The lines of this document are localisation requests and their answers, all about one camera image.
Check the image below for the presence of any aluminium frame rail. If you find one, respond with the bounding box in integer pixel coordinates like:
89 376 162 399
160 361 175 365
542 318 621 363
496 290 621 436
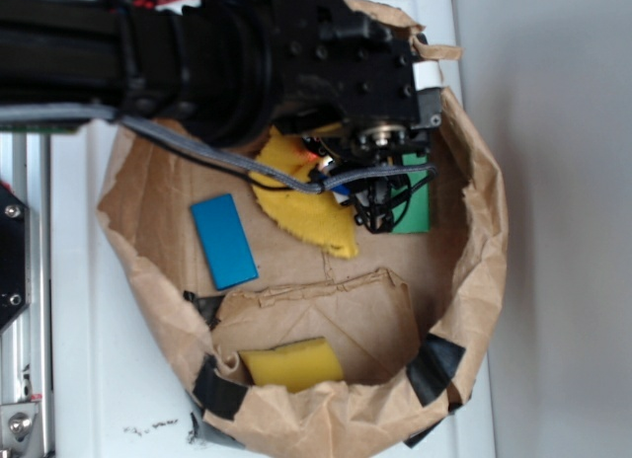
1 133 55 457

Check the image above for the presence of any black metal bracket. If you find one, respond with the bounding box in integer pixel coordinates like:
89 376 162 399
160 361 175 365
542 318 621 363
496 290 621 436
0 183 28 333

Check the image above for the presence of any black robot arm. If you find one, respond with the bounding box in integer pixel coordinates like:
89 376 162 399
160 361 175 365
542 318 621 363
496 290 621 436
1 0 441 234

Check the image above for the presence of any yellow cloth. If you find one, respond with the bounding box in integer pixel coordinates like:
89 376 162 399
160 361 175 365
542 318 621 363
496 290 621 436
250 127 358 260

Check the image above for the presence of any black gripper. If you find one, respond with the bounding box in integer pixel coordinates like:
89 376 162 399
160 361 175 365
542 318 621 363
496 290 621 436
276 0 442 234

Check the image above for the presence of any brown paper bag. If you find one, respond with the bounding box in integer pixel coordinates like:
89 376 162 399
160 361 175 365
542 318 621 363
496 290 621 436
98 89 509 457

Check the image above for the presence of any green rectangular block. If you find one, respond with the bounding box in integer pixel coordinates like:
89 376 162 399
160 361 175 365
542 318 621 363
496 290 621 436
391 172 431 234

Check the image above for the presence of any yellow sponge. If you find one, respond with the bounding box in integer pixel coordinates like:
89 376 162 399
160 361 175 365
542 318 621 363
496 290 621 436
239 338 345 393

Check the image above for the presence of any blue rectangular block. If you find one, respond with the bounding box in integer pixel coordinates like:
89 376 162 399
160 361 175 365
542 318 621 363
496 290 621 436
191 193 259 290

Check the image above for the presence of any grey sleeved cable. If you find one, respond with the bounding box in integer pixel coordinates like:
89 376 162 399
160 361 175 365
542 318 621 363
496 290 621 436
0 104 438 196

